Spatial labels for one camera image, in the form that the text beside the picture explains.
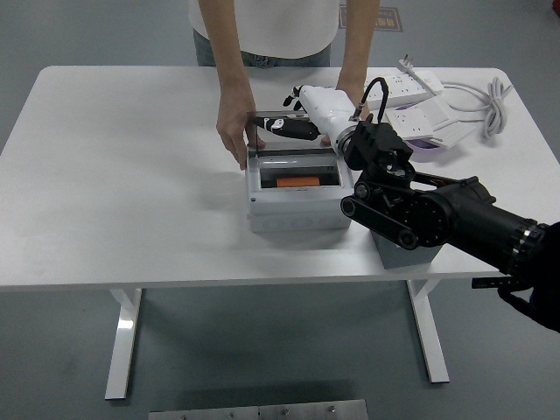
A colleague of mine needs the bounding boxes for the person's left hand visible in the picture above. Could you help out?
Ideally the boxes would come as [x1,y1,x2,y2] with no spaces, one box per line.
[320,80,376,148]

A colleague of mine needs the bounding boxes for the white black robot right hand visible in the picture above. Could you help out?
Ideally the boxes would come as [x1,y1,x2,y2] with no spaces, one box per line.
[252,84,358,148]

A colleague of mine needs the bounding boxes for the person's right hand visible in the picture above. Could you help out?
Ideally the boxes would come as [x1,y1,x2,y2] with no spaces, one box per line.
[216,85,267,172]

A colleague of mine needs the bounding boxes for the transparent hinged box lid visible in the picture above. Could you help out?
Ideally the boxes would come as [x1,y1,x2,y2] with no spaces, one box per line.
[247,109,336,154]

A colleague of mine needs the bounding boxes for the orange cylindrical battery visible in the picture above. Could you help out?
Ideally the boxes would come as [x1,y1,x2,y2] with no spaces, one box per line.
[275,175,321,188]

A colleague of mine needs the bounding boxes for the grey plastic junction box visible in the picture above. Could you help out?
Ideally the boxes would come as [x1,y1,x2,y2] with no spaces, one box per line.
[243,146,354,233]

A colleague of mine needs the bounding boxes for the grey block battery holder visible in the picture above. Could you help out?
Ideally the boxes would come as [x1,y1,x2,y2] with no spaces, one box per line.
[371,229,441,270]

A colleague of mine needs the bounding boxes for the long white power strip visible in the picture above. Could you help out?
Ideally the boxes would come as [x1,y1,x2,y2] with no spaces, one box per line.
[362,72,444,110]

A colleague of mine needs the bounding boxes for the flat white socket panel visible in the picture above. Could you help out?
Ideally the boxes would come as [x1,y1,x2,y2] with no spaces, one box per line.
[384,99,459,142]

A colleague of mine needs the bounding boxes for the brown floor sign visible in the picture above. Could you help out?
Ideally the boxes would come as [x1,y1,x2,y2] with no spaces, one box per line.
[339,4,403,32]

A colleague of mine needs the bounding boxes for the purple round disc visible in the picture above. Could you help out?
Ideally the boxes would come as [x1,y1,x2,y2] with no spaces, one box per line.
[395,103,444,153]

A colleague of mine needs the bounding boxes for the person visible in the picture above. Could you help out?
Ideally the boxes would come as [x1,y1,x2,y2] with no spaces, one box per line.
[187,0,347,69]

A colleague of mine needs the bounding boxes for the white table leg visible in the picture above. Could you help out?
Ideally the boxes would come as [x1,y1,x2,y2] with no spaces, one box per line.
[405,278,452,385]
[103,287,144,402]

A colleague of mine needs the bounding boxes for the grey metal plate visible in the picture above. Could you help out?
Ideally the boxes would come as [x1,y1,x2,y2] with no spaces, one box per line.
[147,398,368,420]

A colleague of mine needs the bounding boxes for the white power cord with plug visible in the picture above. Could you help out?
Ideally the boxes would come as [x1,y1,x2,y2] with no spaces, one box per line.
[395,52,514,141]

